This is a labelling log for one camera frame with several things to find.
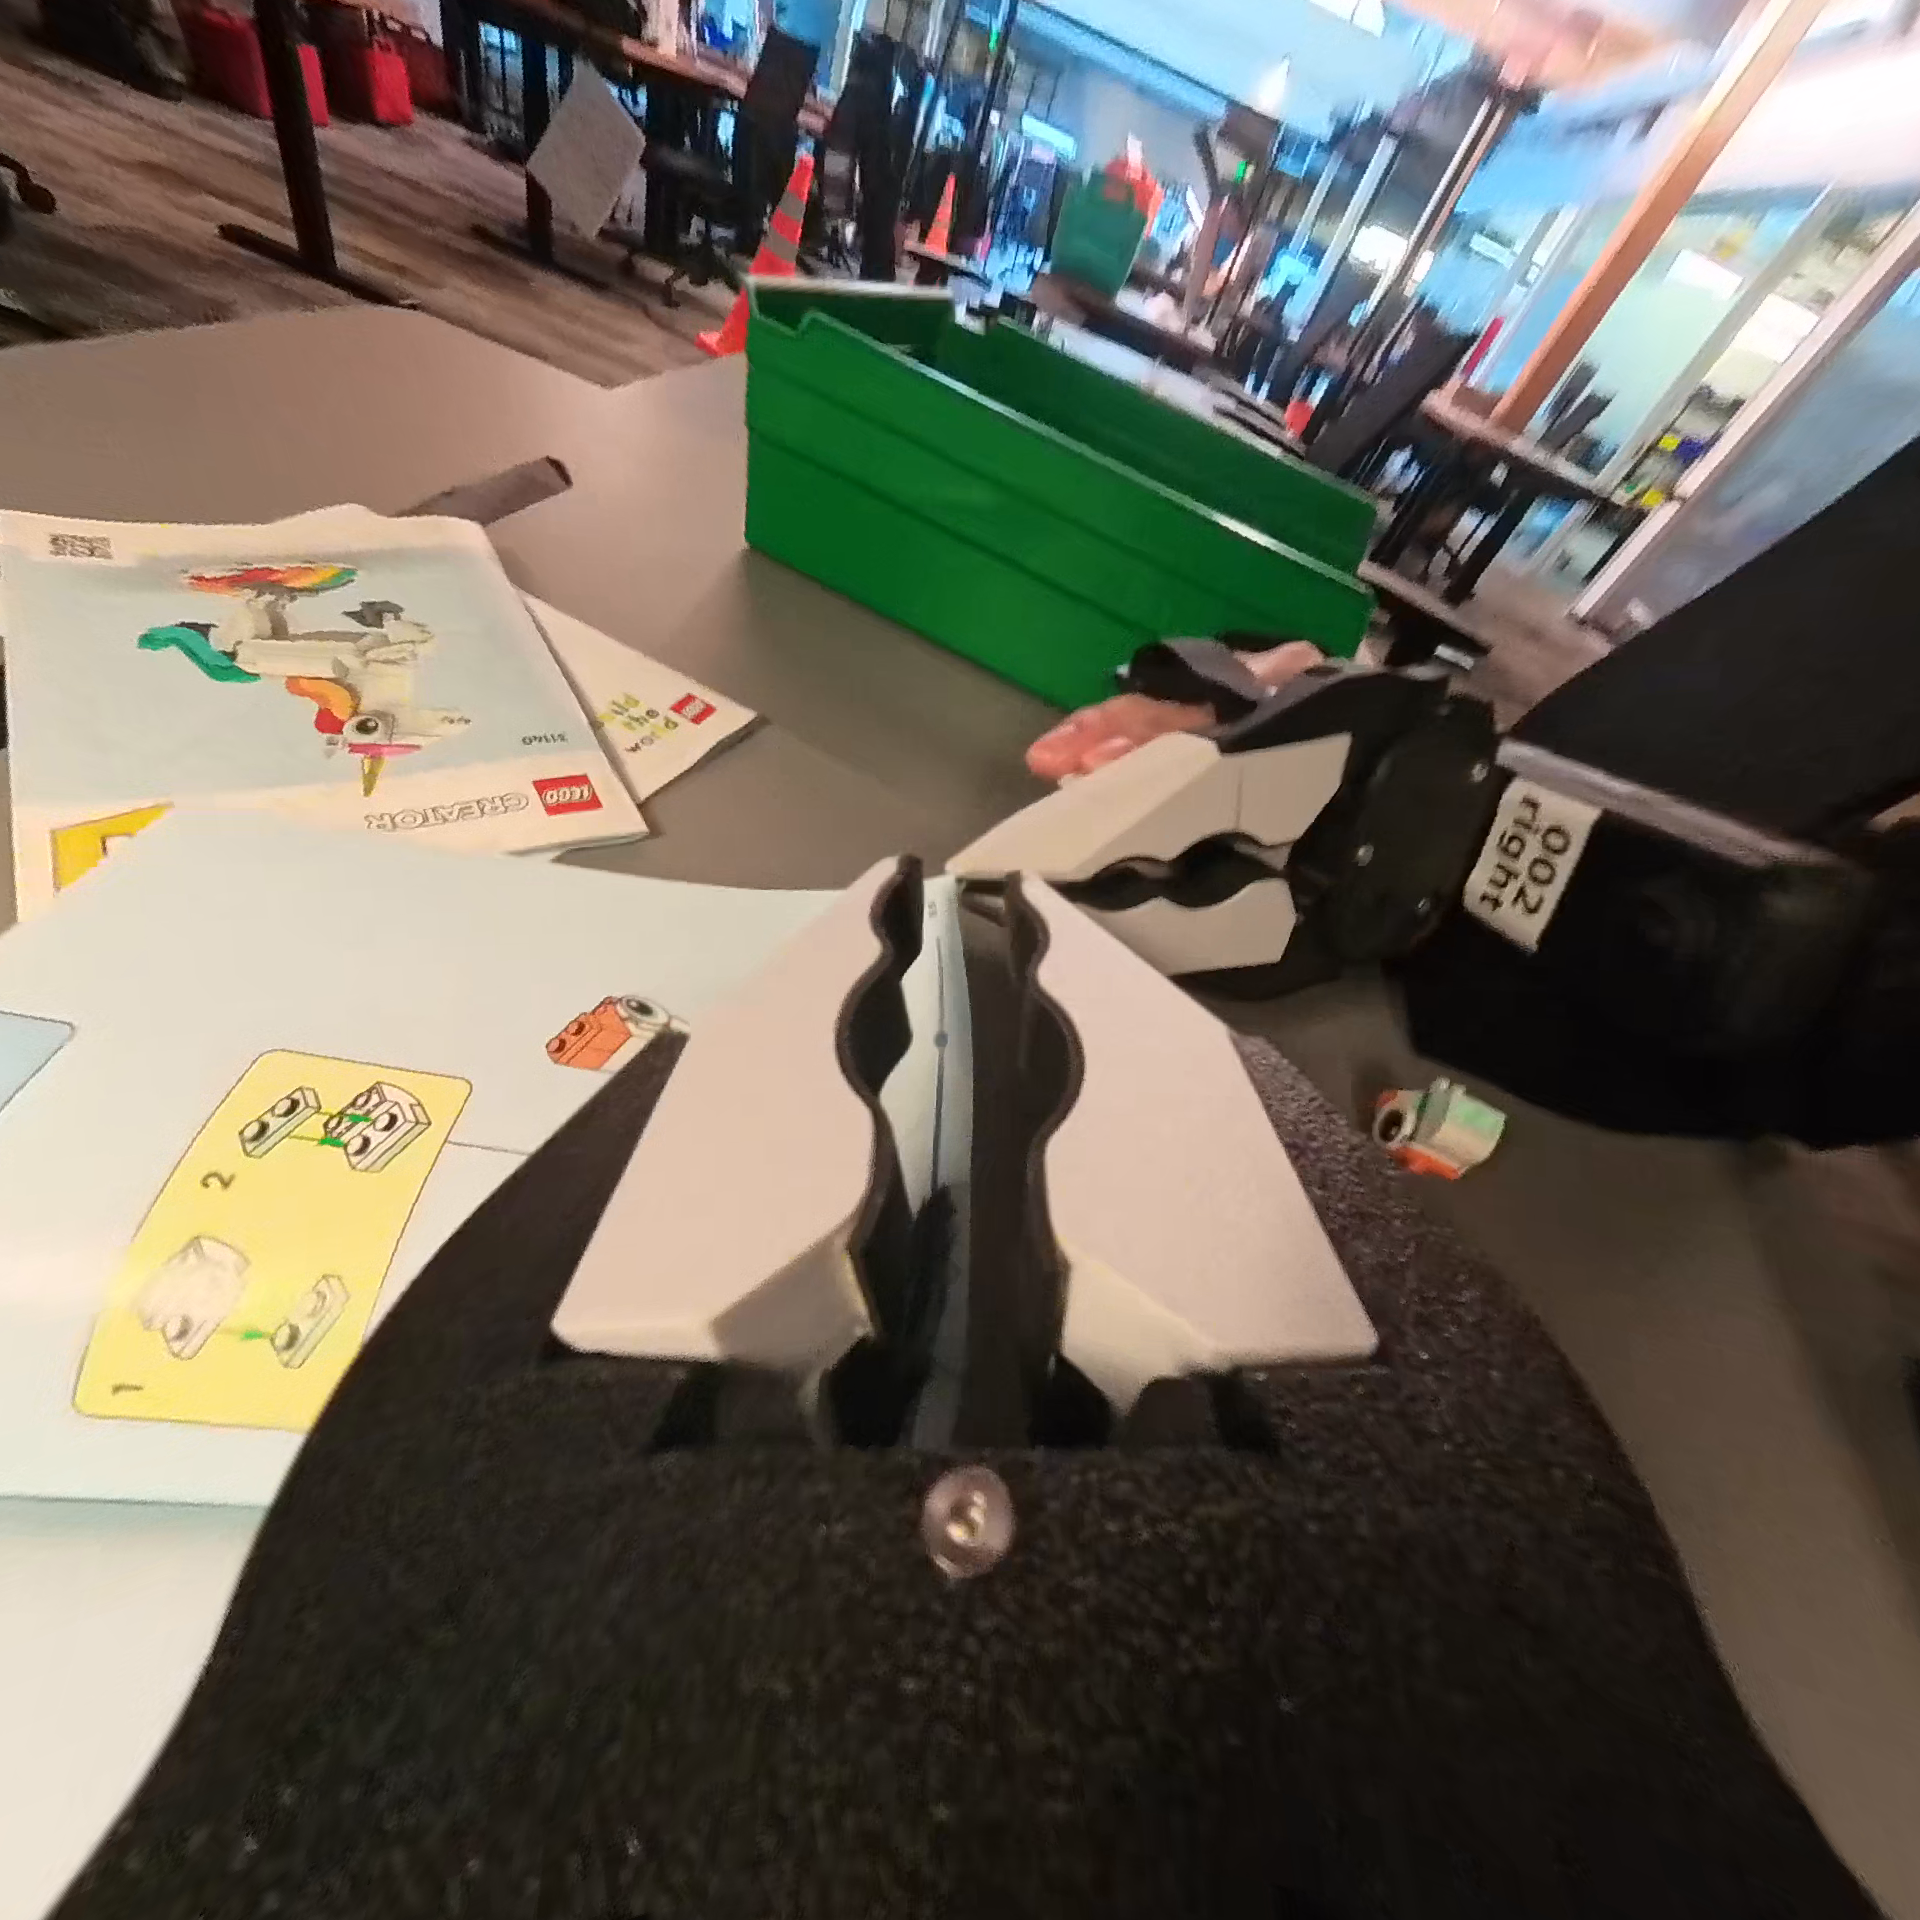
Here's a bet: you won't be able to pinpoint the closed unicorn cover instruction booklet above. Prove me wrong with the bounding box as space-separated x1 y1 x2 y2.
0 508 650 902

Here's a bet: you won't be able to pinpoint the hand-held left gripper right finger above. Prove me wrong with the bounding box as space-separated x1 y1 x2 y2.
958 873 1381 1419

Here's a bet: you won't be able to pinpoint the orange lego brick assembly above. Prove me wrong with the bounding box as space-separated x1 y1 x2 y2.
1372 1076 1506 1181

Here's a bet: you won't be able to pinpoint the red case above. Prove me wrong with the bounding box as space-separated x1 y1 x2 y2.
180 0 332 129
306 0 453 129

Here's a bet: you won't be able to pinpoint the green plastic bin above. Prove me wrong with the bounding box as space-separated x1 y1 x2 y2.
743 277 1378 712

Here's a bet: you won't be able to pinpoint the white paper sign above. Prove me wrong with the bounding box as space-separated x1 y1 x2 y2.
525 66 650 241

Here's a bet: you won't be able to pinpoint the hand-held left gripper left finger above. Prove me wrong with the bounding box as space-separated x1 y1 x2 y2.
551 854 924 1426

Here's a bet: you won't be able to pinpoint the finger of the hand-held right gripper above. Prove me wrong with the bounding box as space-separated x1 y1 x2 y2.
1050 843 1307 998
945 732 1250 890

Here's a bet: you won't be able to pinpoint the small green crate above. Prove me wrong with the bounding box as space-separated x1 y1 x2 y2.
1050 152 1163 294

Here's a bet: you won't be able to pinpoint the person's right hand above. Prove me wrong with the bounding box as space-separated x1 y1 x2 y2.
1027 643 1332 787

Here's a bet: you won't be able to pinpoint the pale blue instruction booklet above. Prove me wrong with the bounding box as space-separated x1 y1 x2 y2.
0 810 999 1505

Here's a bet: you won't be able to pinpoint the small white leaflet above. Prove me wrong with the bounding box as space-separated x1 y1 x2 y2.
517 592 758 806

